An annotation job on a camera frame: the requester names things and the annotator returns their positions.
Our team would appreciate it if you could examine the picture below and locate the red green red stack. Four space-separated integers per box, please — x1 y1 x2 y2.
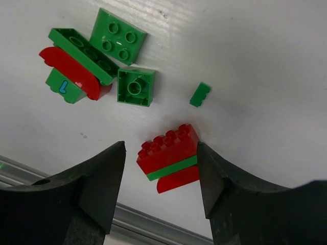
136 124 199 193

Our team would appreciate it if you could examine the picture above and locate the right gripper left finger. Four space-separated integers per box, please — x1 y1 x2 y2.
1 141 126 244

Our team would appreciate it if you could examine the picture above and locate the green red lego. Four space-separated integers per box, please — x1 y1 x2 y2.
39 28 119 104

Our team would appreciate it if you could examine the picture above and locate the small green flat lego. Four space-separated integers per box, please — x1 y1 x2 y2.
190 82 212 107

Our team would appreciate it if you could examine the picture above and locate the green curved four-stud brick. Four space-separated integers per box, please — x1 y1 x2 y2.
89 8 147 65

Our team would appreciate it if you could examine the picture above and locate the aluminium front rail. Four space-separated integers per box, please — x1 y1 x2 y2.
1 151 213 244

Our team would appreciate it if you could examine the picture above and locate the green hollow square brick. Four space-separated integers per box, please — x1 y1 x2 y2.
117 66 156 107

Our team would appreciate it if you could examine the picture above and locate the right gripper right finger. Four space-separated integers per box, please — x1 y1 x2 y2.
197 142 326 244

